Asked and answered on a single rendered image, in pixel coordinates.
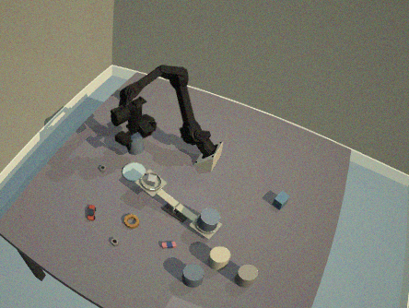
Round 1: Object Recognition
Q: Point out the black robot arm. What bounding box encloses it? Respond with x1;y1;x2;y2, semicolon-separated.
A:
111;65;218;159

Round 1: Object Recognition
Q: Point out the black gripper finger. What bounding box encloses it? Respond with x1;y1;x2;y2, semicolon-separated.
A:
125;140;133;150

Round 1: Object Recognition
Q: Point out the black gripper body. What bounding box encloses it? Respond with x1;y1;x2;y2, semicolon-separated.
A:
115;114;156;146

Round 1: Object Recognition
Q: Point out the orange ring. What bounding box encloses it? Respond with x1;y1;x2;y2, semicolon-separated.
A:
124;214;139;229

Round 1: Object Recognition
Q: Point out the small orange toy truck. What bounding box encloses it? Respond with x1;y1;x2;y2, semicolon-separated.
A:
87;205;96;221

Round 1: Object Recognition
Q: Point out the beige balance beam with square end pans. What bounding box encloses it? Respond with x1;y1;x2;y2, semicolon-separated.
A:
135;170;222;239

